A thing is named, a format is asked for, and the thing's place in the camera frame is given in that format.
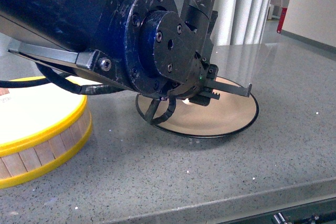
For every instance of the grey pleated curtain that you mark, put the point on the grey pleated curtain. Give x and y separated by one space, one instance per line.
239 22

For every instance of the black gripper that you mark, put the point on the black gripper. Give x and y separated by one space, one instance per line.
200 83

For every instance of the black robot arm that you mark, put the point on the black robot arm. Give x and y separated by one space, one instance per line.
158 48

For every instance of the yellow rimmed bamboo steamer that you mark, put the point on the yellow rimmed bamboo steamer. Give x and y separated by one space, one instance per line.
41 128

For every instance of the beige plate with black rim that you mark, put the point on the beige plate with black rim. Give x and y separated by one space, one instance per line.
229 114

